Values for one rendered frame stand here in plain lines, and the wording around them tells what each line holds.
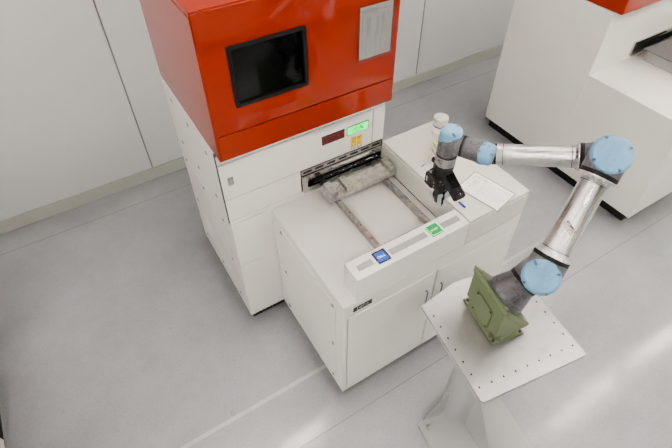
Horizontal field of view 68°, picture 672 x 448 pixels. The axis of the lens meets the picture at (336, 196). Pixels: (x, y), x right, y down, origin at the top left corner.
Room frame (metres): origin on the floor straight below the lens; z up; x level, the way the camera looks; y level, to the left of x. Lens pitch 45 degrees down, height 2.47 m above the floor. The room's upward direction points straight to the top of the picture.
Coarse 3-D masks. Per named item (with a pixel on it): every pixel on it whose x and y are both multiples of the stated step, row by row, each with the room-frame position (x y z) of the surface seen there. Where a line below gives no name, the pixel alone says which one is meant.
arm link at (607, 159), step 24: (600, 144) 1.14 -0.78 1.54; (624, 144) 1.12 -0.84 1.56; (600, 168) 1.09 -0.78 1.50; (624, 168) 1.07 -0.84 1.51; (576, 192) 1.08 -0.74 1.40; (600, 192) 1.06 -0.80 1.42; (576, 216) 1.02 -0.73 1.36; (552, 240) 0.99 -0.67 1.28; (576, 240) 0.98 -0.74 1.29; (528, 264) 0.94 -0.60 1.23; (552, 264) 0.92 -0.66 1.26; (528, 288) 0.89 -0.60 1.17; (552, 288) 0.87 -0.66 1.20
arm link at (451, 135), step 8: (448, 128) 1.33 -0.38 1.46; (456, 128) 1.33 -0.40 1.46; (440, 136) 1.32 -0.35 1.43; (448, 136) 1.30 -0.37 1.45; (456, 136) 1.30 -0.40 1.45; (464, 136) 1.34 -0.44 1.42; (440, 144) 1.31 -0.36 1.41; (448, 144) 1.29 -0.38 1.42; (456, 144) 1.29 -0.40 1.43; (440, 152) 1.31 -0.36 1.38; (448, 152) 1.29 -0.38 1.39; (456, 152) 1.28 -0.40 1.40; (448, 160) 1.29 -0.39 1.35
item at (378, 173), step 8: (376, 168) 1.78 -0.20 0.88; (384, 168) 1.78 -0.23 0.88; (352, 176) 1.73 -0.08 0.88; (360, 176) 1.73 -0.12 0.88; (368, 176) 1.73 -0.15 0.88; (376, 176) 1.73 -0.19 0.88; (384, 176) 1.73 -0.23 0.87; (336, 184) 1.67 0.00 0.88; (360, 184) 1.67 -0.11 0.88; (368, 184) 1.69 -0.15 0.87; (344, 192) 1.62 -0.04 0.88; (352, 192) 1.64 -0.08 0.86; (328, 200) 1.59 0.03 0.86; (336, 200) 1.59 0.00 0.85
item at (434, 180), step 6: (432, 168) 1.37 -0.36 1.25; (438, 168) 1.31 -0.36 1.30; (450, 168) 1.30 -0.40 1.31; (426, 174) 1.35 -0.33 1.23; (432, 174) 1.34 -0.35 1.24; (438, 174) 1.33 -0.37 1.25; (432, 180) 1.32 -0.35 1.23; (438, 180) 1.31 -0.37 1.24; (432, 186) 1.32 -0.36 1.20; (438, 186) 1.29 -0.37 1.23; (444, 186) 1.30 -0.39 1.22
